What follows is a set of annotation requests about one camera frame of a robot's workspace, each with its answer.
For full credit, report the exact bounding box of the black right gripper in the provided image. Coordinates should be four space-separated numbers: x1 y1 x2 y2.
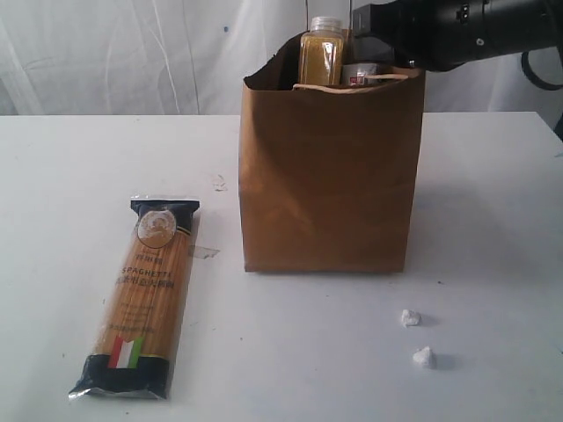
351 2 402 64

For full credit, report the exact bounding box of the small milk carton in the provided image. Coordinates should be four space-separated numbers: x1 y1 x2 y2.
340 62 384 86

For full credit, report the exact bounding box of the yellow grain bottle white cap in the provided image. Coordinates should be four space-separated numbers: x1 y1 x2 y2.
298 17 345 86

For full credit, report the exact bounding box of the spaghetti packet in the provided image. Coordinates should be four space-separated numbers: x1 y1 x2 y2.
69 197 200 399

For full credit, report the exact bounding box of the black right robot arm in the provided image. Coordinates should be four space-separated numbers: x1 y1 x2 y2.
352 1 562 71

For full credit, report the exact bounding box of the brown paper bag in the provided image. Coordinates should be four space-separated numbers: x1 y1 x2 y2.
238 23 425 273

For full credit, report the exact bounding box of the clear tape scrap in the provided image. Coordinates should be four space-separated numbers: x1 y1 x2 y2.
188 245 220 259
212 174 228 193

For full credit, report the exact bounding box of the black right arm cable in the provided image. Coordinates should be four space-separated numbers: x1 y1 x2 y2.
520 47 563 91

